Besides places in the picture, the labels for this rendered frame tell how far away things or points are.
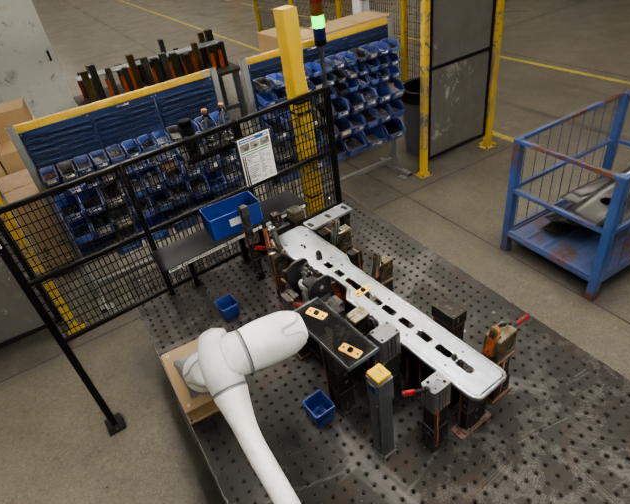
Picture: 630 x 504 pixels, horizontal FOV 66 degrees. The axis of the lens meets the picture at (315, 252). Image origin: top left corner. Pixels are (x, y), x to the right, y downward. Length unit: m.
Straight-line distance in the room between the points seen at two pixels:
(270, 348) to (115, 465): 1.99
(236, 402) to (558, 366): 1.49
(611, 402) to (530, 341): 0.40
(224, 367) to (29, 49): 7.24
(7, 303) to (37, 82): 4.86
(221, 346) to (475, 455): 1.11
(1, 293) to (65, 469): 1.32
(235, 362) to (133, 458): 1.91
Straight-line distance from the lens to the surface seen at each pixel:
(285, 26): 2.81
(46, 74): 8.32
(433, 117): 4.97
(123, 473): 3.18
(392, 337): 1.85
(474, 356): 1.95
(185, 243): 2.73
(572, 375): 2.37
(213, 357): 1.38
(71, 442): 3.48
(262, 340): 1.38
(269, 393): 2.27
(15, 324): 4.12
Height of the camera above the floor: 2.47
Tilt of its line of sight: 37 degrees down
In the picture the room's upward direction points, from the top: 9 degrees counter-clockwise
